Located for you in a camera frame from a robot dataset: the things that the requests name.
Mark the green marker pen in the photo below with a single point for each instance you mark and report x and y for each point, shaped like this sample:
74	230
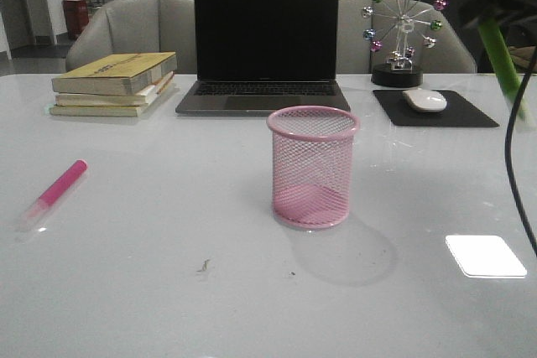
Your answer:
500	59

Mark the pink marker pen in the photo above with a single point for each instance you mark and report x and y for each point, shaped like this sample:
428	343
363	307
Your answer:
42	205

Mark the pink mesh pen holder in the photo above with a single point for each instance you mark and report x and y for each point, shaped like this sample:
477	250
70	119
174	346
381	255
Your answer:
312	165

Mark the ferris wheel desk toy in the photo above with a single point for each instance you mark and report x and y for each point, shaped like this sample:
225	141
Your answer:
400	22

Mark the grey right armchair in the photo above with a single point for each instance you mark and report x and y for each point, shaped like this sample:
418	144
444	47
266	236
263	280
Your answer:
353	56

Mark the grey armchair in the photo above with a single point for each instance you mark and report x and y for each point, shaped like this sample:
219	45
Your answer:
353	56
138	26

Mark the black mouse pad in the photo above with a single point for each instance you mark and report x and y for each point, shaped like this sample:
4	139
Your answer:
454	111

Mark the white computer mouse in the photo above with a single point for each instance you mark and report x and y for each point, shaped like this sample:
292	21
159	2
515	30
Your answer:
422	100

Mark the grey open laptop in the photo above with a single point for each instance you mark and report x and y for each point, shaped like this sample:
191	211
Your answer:
258	56

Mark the grey left armchair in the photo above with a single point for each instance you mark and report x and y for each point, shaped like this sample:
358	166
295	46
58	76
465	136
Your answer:
138	26

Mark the white middle book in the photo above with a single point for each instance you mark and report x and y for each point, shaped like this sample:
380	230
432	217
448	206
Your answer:
144	97

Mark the yellow top book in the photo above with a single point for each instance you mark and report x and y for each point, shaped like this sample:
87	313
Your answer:
116	74

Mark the bottom book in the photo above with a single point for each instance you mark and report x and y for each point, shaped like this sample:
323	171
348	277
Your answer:
113	111

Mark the red trash bin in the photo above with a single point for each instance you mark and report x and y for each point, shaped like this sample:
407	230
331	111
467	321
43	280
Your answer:
76	17

